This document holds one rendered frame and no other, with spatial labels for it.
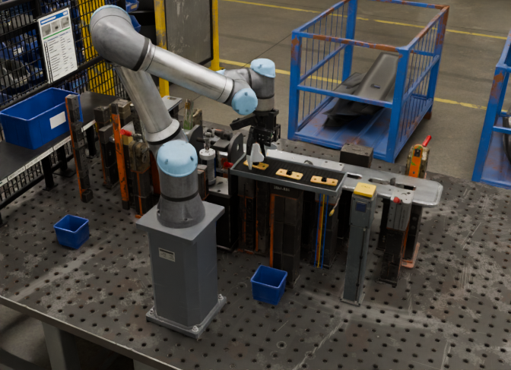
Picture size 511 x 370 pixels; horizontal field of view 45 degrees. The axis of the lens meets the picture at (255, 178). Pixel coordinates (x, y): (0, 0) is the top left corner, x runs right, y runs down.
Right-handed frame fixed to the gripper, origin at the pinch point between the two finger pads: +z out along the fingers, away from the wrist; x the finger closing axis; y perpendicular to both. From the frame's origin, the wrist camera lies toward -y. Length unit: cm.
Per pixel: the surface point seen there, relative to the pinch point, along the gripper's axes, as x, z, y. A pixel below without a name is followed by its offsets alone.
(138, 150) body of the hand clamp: 6, 14, -57
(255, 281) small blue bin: -14.4, 38.8, 8.2
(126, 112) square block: 34, 15, -86
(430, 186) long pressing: 44, 18, 50
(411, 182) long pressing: 43, 18, 43
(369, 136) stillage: 236, 101, -36
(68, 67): 33, -1, -117
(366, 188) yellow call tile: 4.3, 1.8, 38.0
